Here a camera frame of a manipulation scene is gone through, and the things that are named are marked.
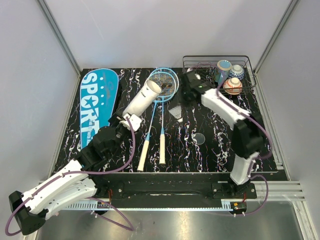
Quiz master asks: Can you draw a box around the white shuttlecock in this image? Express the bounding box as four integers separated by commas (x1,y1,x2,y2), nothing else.
168,105,183,123

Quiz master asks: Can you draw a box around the white shuttlecock tube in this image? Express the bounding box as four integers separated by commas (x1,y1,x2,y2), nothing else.
122,80,162,117

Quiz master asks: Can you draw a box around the clear round tube lid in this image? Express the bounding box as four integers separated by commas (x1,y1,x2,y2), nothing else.
192,133,206,145

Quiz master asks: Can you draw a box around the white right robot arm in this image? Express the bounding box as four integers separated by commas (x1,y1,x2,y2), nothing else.
181,70,268,199

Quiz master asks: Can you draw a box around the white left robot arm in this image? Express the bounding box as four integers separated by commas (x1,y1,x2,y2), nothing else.
5,113,142,236

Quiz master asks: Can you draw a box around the blue badminton racket right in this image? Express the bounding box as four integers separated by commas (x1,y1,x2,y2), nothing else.
150,67,180,165

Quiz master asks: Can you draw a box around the blue badminton racket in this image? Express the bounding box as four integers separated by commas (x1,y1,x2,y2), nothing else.
150,67,180,165
136,71,179,172

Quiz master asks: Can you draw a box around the blue badminton racket left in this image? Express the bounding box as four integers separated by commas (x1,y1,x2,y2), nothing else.
136,71,179,172

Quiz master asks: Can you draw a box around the blue ceramic mug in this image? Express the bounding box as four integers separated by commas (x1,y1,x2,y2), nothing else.
213,60,232,85

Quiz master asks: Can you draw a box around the red white patterned bowl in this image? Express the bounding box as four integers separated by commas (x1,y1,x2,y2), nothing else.
223,77,243,95

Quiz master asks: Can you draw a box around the blue sport racket bag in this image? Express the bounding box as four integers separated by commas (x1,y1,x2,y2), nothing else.
80,68,119,149

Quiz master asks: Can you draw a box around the blue white patterned bowl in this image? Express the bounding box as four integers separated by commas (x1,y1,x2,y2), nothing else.
228,64,245,81

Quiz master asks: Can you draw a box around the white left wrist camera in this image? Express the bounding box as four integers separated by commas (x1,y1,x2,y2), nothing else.
119,112,142,132

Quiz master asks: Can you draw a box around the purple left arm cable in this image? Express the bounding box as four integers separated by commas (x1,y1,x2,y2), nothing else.
4,116,137,237

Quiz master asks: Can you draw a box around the black wire dish basket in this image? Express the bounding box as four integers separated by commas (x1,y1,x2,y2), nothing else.
182,55,257,95

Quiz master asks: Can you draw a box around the aluminium frame post left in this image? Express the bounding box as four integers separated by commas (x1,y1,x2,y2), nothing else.
34,0,82,73

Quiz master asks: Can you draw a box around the aluminium frame post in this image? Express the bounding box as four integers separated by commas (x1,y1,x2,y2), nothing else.
34,0,82,73
254,0,300,74

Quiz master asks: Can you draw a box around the aluminium frame post right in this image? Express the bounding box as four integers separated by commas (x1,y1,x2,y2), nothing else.
254,0,300,74

